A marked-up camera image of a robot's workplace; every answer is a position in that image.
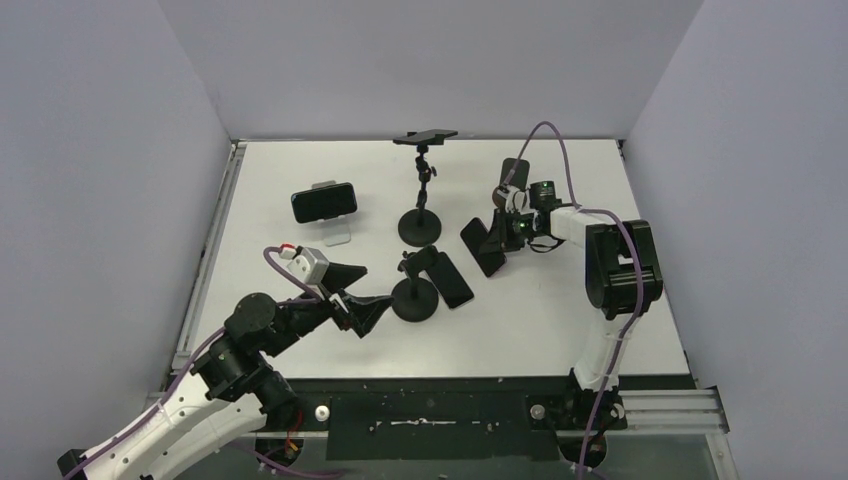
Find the tall black tripod stand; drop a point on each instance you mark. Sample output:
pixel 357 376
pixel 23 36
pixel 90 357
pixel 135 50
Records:
pixel 419 226

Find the white metal phone stand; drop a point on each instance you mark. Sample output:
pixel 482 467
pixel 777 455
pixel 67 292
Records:
pixel 336 231

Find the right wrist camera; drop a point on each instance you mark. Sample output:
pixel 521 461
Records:
pixel 510 198

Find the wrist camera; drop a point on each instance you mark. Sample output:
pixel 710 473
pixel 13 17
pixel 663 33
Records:
pixel 510 198
pixel 306 264

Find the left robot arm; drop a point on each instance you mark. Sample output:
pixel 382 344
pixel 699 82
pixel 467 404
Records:
pixel 228 388

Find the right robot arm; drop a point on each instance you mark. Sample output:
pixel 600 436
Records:
pixel 622 274

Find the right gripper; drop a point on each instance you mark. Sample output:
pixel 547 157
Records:
pixel 501 225

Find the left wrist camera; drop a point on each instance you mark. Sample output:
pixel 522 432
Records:
pixel 306 264

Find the black round base stand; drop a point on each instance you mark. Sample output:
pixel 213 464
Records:
pixel 415 299

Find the wooden base phone stand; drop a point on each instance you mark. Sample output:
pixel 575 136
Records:
pixel 514 172

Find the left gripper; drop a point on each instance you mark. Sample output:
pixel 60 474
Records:
pixel 363 311

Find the phone from wooden stand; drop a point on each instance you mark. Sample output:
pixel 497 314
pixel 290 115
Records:
pixel 449 282

